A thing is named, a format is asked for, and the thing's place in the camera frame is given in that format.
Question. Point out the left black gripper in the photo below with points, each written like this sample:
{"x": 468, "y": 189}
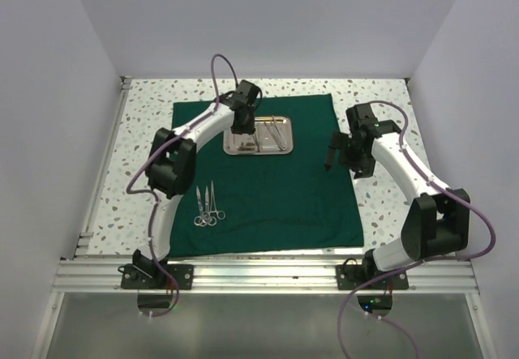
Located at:
{"x": 250, "y": 128}

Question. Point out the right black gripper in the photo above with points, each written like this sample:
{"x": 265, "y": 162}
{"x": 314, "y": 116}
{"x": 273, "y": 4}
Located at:
{"x": 364, "y": 168}

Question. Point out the green surgical cloth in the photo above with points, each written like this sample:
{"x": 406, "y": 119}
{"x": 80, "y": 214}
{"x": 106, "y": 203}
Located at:
{"x": 280, "y": 202}

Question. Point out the steel ring forceps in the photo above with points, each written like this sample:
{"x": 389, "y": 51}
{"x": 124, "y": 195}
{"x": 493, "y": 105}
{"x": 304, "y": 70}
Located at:
{"x": 208, "y": 218}
{"x": 219, "y": 214}

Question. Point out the steel surgical scissors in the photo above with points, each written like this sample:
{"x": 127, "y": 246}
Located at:
{"x": 200, "y": 219}

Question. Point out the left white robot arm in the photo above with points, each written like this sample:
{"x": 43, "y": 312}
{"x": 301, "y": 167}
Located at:
{"x": 169, "y": 170}

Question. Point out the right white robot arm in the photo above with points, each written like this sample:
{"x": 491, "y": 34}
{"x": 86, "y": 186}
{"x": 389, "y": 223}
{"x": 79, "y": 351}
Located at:
{"x": 437, "y": 222}

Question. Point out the steel needle holder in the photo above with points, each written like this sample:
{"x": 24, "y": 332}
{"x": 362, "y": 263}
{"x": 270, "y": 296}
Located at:
{"x": 281, "y": 142}

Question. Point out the steel tweezers in tray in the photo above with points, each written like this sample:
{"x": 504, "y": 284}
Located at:
{"x": 269, "y": 132}

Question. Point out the stainless steel instrument tray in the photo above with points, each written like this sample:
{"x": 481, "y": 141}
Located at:
{"x": 232, "y": 142}

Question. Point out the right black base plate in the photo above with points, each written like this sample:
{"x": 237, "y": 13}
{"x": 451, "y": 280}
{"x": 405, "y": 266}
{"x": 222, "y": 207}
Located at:
{"x": 393, "y": 280}

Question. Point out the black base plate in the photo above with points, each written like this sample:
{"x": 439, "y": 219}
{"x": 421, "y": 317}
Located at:
{"x": 393, "y": 280}
{"x": 134, "y": 278}

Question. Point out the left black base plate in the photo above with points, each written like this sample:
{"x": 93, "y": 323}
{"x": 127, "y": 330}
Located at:
{"x": 134, "y": 278}

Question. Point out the aluminium mounting rail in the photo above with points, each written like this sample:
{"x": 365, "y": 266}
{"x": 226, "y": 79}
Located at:
{"x": 261, "y": 273}

